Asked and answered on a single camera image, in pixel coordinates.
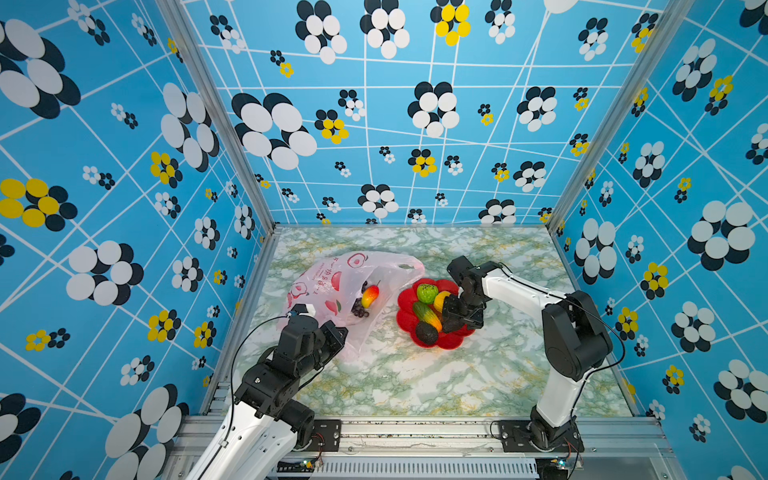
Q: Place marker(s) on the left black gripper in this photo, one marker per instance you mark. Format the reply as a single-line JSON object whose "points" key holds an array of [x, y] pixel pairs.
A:
{"points": [[328, 331]]}

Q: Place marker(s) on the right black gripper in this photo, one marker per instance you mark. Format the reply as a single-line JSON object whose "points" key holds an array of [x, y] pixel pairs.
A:
{"points": [[448, 309]]}

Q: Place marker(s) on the yellow lemon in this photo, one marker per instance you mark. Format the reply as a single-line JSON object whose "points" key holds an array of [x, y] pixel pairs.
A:
{"points": [[438, 302]]}

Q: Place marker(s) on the dark purple grape bunch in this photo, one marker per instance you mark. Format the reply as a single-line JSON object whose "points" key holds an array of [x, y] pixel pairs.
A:
{"points": [[358, 310]]}

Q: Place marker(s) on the green fruit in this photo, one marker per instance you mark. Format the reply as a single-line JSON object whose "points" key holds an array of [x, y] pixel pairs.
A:
{"points": [[427, 293]]}

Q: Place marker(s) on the dark avocado front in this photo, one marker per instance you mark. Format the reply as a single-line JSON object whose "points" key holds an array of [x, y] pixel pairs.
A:
{"points": [[426, 334]]}

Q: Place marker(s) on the pink translucent plastic bag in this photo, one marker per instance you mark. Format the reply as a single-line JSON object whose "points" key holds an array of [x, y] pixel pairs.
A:
{"points": [[332, 285]]}

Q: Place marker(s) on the red flower-shaped plate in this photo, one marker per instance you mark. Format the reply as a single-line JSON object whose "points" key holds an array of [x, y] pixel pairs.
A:
{"points": [[407, 321]]}

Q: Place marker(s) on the red yellow mango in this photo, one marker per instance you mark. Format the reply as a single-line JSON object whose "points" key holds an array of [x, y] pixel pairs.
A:
{"points": [[369, 296]]}

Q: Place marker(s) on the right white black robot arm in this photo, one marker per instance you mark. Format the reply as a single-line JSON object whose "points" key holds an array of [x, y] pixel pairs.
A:
{"points": [[576, 340]]}

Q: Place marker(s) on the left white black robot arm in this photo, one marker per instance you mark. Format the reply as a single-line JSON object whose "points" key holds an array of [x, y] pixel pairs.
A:
{"points": [[265, 422]]}

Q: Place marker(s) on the green yellow corn cob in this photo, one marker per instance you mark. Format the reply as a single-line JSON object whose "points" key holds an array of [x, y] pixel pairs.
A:
{"points": [[426, 314]]}

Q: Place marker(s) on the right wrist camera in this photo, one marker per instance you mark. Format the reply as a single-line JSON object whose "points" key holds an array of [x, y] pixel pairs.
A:
{"points": [[463, 272]]}

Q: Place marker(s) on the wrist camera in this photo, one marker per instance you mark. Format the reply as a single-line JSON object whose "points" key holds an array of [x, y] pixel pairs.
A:
{"points": [[463, 272], [301, 309]]}

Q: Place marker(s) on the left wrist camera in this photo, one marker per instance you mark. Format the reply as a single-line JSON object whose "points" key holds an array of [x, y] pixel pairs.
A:
{"points": [[301, 309]]}

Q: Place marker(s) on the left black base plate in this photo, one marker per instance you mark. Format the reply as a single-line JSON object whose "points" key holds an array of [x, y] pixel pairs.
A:
{"points": [[325, 436]]}

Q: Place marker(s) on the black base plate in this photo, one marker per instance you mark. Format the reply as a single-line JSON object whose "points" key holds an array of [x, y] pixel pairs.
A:
{"points": [[536, 436], [325, 436]]}

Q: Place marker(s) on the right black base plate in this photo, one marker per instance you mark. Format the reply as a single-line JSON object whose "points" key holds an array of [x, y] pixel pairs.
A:
{"points": [[536, 436]]}

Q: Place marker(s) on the aluminium front rail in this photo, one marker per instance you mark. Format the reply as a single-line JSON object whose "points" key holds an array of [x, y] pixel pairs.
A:
{"points": [[454, 448]]}

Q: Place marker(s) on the left aluminium corner post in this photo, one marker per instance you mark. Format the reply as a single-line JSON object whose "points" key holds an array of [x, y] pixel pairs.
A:
{"points": [[181, 31]]}

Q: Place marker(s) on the aluminium corner post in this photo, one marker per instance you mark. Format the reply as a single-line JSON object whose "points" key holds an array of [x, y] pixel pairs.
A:
{"points": [[181, 31], [669, 23]]}

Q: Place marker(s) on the right aluminium corner post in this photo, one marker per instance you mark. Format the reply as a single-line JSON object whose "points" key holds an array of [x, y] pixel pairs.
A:
{"points": [[669, 23]]}

